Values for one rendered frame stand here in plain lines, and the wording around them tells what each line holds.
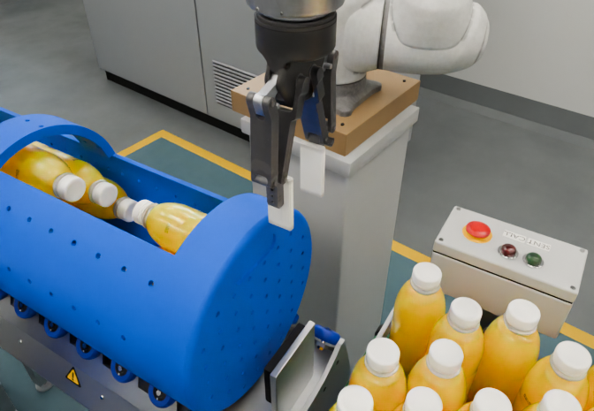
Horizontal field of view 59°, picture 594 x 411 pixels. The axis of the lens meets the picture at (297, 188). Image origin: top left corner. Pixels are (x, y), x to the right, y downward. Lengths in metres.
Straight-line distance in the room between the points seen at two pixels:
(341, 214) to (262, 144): 0.76
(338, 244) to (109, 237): 0.75
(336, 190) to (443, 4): 0.45
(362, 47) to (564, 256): 0.58
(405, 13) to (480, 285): 0.56
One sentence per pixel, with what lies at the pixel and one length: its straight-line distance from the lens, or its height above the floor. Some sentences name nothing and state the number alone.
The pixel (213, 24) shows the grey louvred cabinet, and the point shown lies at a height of 0.67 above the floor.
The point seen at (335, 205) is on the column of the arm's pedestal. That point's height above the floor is 0.86.
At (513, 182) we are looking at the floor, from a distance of 2.97.
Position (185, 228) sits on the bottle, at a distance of 0.76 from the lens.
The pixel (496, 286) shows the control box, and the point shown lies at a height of 1.06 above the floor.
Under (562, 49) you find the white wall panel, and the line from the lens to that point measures 3.36.
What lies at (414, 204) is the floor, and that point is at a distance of 2.66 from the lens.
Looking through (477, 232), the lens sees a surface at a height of 1.11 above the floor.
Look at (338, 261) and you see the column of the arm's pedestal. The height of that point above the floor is 0.69.
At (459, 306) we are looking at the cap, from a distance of 0.72.
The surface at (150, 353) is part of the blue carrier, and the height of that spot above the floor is 1.13.
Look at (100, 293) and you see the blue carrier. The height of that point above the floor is 1.16.
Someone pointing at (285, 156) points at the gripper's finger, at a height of 1.35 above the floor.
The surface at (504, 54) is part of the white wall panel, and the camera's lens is 3.46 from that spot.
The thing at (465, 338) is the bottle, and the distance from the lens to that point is 0.73.
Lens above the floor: 1.64
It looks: 37 degrees down
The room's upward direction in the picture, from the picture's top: straight up
